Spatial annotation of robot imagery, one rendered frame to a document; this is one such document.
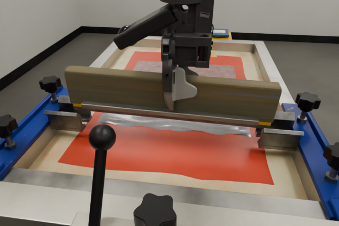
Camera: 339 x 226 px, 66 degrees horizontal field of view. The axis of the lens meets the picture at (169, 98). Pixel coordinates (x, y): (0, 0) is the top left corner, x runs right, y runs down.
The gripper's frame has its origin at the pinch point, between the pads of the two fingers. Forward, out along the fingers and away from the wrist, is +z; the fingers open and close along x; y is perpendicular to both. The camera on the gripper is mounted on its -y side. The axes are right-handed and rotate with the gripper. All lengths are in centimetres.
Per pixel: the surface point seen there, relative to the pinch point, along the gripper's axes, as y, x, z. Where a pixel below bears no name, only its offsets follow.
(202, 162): 7.2, -5.8, 10.5
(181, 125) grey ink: 2.1, 4.8, 10.1
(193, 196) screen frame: 6.1, -17.0, 7.0
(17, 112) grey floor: -157, 130, 105
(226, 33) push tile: 16, 74, 9
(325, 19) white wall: 178, 367, 72
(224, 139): 11.9, 1.7, 10.5
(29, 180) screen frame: -21.0, -17.4, 6.9
